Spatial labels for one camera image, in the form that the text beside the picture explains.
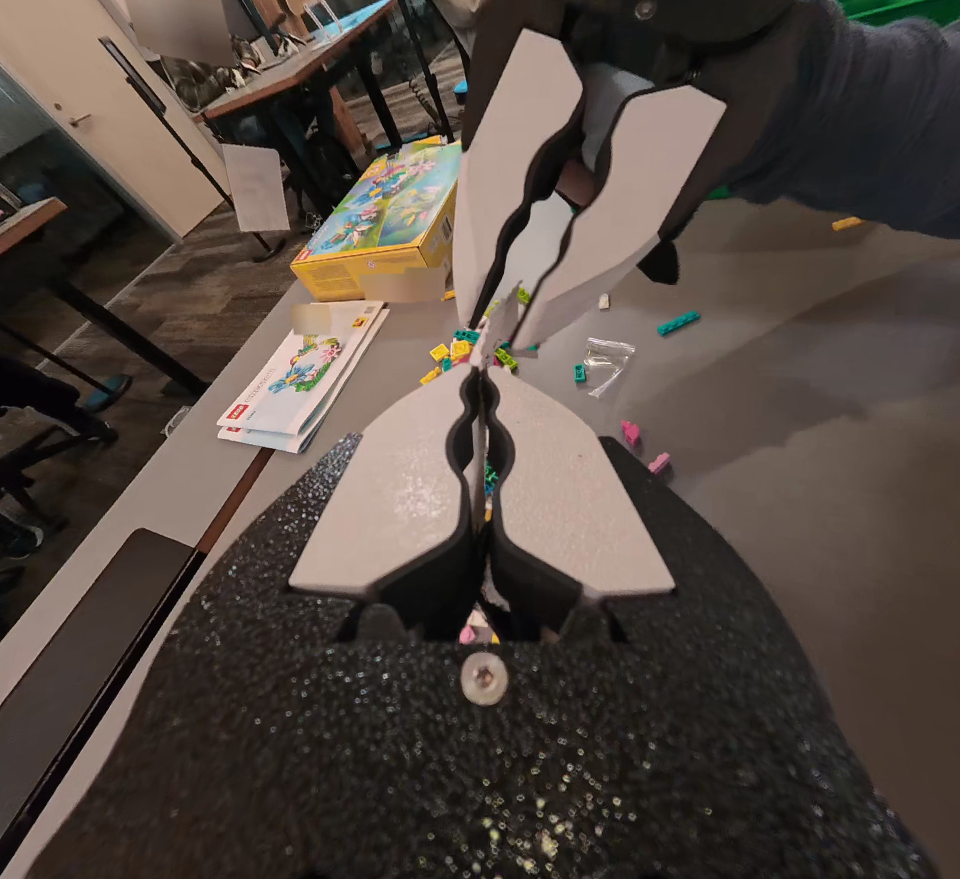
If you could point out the yellow lego box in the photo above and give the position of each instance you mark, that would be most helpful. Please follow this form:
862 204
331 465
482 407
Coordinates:
383 219

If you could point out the person's right forearm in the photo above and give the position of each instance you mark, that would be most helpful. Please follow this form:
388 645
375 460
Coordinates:
855 114

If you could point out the black tripod stand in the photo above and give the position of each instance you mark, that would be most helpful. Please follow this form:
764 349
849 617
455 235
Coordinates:
165 114

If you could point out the white door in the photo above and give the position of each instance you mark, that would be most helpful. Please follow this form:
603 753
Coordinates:
90 84

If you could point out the small clear empty bag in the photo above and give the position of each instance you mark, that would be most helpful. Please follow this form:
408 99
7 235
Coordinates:
608 365

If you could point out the white sheet on stand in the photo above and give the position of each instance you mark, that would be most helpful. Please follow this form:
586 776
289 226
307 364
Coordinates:
255 189

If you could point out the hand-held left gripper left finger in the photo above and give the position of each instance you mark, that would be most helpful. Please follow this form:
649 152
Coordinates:
383 519

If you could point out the lego instruction booklet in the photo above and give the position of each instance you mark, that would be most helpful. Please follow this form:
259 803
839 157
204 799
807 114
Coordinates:
300 377

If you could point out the long brown desk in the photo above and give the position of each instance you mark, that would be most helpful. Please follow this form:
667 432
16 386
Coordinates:
45 257

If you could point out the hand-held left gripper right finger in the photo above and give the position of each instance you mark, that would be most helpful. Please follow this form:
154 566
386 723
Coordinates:
585 519

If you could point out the teal long lego piece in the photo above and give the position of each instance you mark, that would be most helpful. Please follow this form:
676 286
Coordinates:
678 324

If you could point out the small colourful lego pieces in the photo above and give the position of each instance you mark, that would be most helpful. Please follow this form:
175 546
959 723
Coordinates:
473 347

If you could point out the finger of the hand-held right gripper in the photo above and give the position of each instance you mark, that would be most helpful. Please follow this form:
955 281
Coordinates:
510 144
645 174

